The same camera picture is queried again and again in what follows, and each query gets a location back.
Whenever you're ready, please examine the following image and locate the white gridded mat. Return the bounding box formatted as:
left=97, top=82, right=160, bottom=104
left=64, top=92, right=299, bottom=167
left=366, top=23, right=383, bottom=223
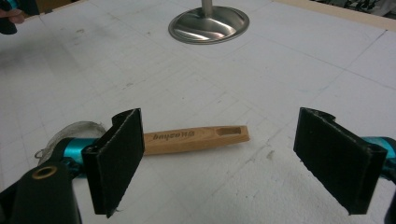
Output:
left=0, top=0, right=396, bottom=224

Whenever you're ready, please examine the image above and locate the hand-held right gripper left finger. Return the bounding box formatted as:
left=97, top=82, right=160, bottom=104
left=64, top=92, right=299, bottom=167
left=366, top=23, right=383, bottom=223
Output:
left=81, top=107, right=146, bottom=219

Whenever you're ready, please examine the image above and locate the metal utensil stand with hooks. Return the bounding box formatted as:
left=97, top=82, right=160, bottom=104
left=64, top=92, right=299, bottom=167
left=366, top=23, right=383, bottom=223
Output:
left=167, top=0, right=250, bottom=46

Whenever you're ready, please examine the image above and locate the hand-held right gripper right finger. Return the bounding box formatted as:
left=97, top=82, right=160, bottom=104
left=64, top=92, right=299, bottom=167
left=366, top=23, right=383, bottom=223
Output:
left=292, top=106, right=389, bottom=216

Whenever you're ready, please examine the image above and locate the wooden-handled mesh skimmer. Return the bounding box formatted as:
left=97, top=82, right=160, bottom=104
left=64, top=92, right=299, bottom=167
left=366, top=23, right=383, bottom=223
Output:
left=34, top=120, right=251, bottom=167

